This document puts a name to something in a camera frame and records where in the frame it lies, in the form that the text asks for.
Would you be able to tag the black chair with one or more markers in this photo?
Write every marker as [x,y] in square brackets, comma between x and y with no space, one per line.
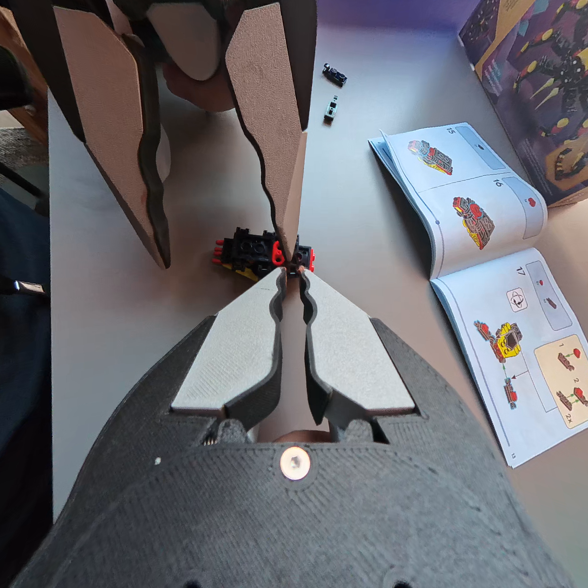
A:
[13,82]

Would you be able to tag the person's dark blue trousers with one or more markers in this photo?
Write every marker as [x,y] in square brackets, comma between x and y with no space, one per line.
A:
[23,367]

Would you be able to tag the person's left hand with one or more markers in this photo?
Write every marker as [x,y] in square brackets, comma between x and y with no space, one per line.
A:
[197,94]

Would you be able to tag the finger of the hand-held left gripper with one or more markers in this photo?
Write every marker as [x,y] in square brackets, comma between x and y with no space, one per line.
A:
[110,115]
[271,92]

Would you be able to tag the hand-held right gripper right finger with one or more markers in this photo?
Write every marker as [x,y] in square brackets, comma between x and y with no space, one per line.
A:
[353,353]

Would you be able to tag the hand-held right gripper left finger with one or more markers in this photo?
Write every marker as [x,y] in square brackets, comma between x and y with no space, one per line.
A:
[229,353]

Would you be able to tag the purple lego set box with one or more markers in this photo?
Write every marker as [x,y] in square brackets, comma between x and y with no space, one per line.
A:
[542,92]

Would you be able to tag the lego instruction booklet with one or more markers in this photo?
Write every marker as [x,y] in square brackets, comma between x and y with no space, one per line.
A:
[482,193]

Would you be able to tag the black red yellow lego model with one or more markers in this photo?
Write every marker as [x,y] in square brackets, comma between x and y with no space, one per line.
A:
[250,250]

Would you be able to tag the small black lego connector piece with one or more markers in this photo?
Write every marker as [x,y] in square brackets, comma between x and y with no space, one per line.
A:
[292,271]

